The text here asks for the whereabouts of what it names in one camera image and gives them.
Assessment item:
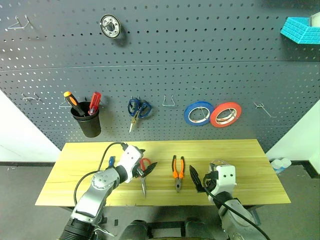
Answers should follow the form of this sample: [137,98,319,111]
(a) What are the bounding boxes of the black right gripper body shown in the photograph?
[203,171,219,195]

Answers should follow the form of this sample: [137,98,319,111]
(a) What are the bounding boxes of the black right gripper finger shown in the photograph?
[188,164,205,194]

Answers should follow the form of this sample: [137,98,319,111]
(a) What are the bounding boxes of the orange and black pliers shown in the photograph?
[171,154,186,193]

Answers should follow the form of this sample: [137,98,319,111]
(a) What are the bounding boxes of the white tape roll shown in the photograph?
[209,159,231,168]

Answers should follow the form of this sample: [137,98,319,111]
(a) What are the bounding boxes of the grey metal pegboard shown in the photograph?
[0,0,320,153]

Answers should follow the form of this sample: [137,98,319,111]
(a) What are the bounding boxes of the dark rounded shape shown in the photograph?
[123,219,148,240]

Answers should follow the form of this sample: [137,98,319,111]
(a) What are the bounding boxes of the black plastic cup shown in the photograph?
[70,101,102,138]

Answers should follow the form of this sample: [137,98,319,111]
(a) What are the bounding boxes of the blue tape roll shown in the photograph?
[183,100,215,127]

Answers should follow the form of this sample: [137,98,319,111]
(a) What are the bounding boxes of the red tape roll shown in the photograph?
[209,101,243,129]

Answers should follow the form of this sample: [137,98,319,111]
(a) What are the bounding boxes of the orange and black screwdriver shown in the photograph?
[63,91,86,117]

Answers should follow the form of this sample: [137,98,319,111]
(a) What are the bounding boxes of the round silver metal wheel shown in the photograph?
[99,14,123,39]

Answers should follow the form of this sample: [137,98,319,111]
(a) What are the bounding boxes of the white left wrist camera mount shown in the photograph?
[116,144,143,184]

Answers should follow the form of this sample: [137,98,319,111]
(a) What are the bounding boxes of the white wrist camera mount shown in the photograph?
[116,144,143,184]
[215,164,237,194]

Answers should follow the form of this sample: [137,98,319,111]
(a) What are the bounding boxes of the red handled scissors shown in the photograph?
[138,157,153,199]

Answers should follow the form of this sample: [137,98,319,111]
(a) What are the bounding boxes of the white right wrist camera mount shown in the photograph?
[215,164,237,194]

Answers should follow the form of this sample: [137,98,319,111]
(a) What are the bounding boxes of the blue handled scissors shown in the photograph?
[127,98,153,133]

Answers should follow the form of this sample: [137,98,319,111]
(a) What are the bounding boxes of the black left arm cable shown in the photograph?
[73,141,128,208]

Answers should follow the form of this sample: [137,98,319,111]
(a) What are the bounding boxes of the silver wire clip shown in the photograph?
[96,223,118,238]

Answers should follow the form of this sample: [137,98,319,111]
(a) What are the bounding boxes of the red handled screwdriver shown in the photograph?
[87,91,103,116]

